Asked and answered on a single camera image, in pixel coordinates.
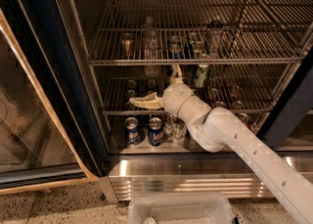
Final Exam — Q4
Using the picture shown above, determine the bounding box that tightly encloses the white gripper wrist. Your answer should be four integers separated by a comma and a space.
129, 65, 194, 115

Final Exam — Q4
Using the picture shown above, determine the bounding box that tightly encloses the clear water bottle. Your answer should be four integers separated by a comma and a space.
143, 17, 160, 78

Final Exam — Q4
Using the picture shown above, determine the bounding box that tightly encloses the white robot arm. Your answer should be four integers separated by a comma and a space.
129, 66, 313, 224

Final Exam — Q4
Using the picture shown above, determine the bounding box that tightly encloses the blue can middle shelf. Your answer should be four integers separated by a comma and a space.
167, 35, 182, 60

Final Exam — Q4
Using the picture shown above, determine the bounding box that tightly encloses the brown bottle middle shelf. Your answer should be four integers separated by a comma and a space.
121, 32, 134, 59

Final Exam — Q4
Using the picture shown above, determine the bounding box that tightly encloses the green can middle shelf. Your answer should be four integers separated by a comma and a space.
188, 32, 209, 89

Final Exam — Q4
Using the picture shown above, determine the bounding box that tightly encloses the dark cola bottle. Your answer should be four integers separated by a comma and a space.
207, 15, 224, 59

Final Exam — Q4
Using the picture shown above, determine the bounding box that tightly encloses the stainless fridge base panel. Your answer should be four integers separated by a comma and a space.
97, 156, 313, 204

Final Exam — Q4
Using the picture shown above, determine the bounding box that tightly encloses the open glass fridge door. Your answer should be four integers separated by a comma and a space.
0, 0, 107, 195

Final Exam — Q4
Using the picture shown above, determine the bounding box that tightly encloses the dark fridge centre mullion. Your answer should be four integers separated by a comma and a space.
257, 47, 313, 151

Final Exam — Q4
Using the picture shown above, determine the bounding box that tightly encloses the left green white can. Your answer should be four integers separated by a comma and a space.
170, 117, 187, 145

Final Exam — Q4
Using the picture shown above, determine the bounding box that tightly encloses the right blue Pepsi can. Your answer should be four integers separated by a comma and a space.
148, 117, 163, 146

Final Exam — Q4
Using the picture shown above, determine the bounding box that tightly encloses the blue pepsi can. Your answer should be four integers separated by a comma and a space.
124, 117, 141, 146
148, 117, 163, 146

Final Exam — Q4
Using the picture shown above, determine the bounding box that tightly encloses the left blue Pepsi can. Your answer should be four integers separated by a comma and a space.
124, 117, 141, 146

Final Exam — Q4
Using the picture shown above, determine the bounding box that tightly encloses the right orange soda can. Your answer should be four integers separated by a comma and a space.
237, 113, 251, 128

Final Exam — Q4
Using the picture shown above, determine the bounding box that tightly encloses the clear plastic bin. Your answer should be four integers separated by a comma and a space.
128, 192, 236, 224

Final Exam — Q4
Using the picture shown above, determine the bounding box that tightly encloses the top wire shelf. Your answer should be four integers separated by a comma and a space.
87, 0, 313, 67

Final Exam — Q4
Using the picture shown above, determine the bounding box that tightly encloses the wire shelf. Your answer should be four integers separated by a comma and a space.
87, 0, 313, 67
101, 65, 278, 116

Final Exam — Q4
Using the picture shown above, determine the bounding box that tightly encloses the middle wire shelf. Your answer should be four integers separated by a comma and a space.
101, 65, 278, 116

